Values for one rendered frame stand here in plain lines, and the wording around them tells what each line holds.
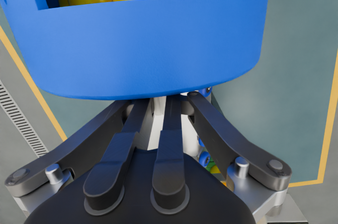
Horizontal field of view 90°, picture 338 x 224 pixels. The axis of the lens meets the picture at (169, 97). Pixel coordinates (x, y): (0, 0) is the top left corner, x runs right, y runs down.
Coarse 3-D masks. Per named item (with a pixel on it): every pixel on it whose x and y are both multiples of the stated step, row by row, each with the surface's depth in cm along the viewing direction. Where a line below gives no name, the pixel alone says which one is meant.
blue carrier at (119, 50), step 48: (0, 0) 13; (48, 0) 23; (144, 0) 10; (192, 0) 10; (240, 0) 12; (48, 48) 12; (96, 48) 11; (144, 48) 11; (192, 48) 11; (240, 48) 13; (96, 96) 12; (144, 96) 12
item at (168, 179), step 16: (176, 96) 15; (176, 112) 12; (176, 128) 10; (160, 144) 8; (176, 144) 8; (160, 160) 7; (176, 160) 7; (160, 176) 6; (176, 176) 6; (160, 192) 6; (176, 192) 6
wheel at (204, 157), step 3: (204, 153) 49; (207, 153) 49; (201, 156) 48; (204, 156) 48; (207, 156) 49; (201, 159) 48; (204, 159) 48; (207, 159) 49; (201, 162) 48; (204, 162) 48; (207, 162) 50; (204, 165) 48
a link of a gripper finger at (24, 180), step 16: (112, 112) 13; (80, 128) 11; (96, 128) 11; (112, 128) 13; (64, 144) 10; (80, 144) 10; (96, 144) 11; (48, 160) 9; (64, 160) 9; (80, 160) 10; (96, 160) 11; (16, 176) 8; (32, 176) 8; (16, 192) 7
